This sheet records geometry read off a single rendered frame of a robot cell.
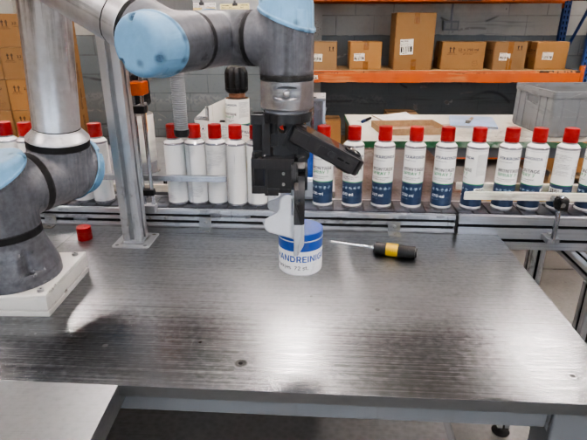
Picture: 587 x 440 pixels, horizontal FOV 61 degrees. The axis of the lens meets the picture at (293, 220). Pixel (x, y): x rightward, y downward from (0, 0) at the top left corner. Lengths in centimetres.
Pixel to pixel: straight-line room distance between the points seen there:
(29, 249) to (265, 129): 50
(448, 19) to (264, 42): 519
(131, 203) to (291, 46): 64
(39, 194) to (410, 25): 429
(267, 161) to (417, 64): 434
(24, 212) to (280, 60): 54
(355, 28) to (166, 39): 509
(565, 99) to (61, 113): 226
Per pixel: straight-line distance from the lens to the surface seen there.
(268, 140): 72
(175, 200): 131
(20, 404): 82
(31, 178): 100
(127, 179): 118
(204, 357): 82
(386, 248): 112
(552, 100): 271
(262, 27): 70
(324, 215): 124
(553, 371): 87
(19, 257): 100
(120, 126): 115
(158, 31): 61
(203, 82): 576
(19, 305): 101
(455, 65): 513
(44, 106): 102
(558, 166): 137
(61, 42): 100
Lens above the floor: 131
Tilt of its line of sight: 22 degrees down
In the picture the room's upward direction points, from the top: straight up
